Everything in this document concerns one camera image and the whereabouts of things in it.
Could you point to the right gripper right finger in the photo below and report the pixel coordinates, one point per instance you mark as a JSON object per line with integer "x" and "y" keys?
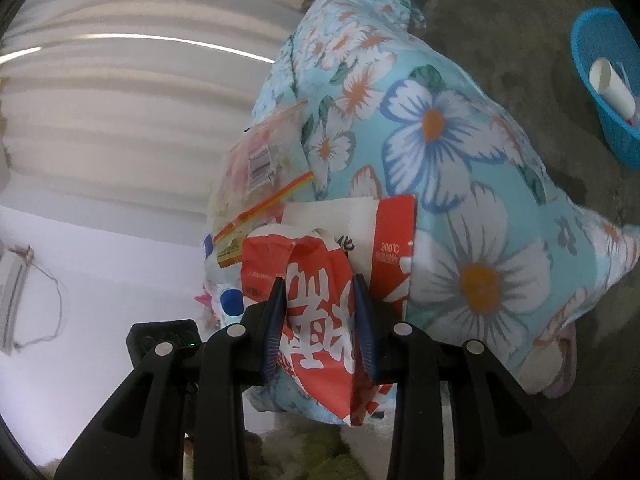
{"x": 459, "y": 412}

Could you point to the white air conditioner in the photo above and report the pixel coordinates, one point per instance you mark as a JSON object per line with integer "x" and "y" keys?
{"x": 14, "y": 266}

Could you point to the red white snack bag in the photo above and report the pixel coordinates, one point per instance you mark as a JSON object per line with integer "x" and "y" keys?
{"x": 317, "y": 248}

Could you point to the blue plastic trash basket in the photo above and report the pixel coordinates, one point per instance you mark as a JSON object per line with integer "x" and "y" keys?
{"x": 602, "y": 33}

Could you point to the white fluffy blanket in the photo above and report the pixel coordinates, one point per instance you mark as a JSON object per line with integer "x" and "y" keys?
{"x": 294, "y": 447}

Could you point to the clear zip plastic bag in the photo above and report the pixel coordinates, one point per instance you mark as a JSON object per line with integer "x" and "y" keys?
{"x": 266, "y": 166}

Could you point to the yellow snack wrapper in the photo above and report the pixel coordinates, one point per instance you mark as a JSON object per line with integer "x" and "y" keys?
{"x": 228, "y": 251}

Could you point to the cream window curtain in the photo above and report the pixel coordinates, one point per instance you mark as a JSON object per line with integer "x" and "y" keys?
{"x": 116, "y": 113}

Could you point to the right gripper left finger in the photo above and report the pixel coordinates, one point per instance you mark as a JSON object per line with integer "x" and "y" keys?
{"x": 174, "y": 391}

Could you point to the white paper cup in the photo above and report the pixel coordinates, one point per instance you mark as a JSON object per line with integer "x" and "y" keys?
{"x": 609, "y": 86}

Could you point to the Pepsi plastic bottle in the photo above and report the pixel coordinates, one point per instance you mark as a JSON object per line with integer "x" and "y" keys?
{"x": 223, "y": 284}

